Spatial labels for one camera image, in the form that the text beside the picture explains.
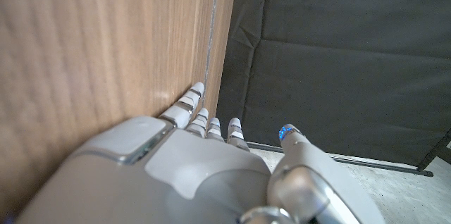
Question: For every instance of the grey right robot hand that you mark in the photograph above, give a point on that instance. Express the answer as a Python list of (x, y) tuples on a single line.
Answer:
[(197, 171)]

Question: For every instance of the black backdrop curtain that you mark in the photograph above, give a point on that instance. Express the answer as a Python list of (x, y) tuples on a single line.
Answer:
[(334, 58)]

